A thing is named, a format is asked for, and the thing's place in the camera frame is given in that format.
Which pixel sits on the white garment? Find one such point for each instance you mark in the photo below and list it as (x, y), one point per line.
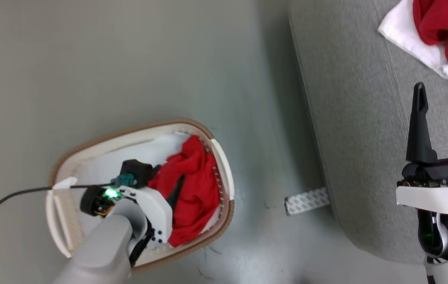
(409, 35)

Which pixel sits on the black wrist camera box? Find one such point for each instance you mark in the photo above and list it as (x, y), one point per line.
(135, 171)

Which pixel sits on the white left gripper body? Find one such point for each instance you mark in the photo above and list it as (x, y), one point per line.
(151, 209)

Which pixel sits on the white patterned tape strip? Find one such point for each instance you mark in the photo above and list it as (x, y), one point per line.
(307, 201)

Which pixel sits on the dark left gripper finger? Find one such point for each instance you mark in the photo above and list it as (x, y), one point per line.
(176, 191)

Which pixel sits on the grey fabric sofa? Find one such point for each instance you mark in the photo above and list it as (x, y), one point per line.
(362, 130)

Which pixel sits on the white laundry basket brown rim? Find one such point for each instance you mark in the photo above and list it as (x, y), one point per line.
(90, 157)

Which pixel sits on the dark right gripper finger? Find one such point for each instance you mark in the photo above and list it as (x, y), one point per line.
(419, 130)

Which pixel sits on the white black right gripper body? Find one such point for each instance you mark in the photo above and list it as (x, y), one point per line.
(441, 185)

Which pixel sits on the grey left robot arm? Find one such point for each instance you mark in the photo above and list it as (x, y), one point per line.
(101, 252)

